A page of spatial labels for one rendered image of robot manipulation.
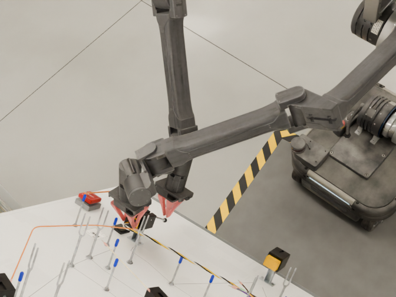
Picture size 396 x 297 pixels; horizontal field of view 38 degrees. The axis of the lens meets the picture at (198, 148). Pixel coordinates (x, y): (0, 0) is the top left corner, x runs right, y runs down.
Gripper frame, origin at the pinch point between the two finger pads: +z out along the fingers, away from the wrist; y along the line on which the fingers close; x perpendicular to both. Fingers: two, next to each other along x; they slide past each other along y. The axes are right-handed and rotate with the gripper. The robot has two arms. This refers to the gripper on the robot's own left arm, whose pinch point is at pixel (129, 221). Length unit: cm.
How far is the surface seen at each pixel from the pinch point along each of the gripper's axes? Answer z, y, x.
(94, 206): 7.5, -17.2, 2.2
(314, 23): 28, -64, 211
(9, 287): -23, 13, -44
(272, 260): 8.9, 32.4, 23.9
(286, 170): 69, -22, 130
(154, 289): -7.9, 25.2, -16.5
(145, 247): 8.7, 4.1, 2.1
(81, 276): -2.8, 7.3, -22.7
